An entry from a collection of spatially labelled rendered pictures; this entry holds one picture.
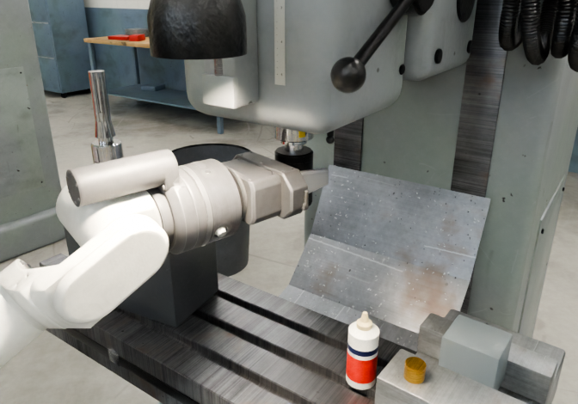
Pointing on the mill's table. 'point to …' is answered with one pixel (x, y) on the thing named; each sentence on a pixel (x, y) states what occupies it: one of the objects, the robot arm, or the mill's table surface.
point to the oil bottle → (362, 353)
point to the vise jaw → (433, 386)
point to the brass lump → (415, 370)
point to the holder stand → (172, 284)
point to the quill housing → (315, 51)
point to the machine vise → (427, 342)
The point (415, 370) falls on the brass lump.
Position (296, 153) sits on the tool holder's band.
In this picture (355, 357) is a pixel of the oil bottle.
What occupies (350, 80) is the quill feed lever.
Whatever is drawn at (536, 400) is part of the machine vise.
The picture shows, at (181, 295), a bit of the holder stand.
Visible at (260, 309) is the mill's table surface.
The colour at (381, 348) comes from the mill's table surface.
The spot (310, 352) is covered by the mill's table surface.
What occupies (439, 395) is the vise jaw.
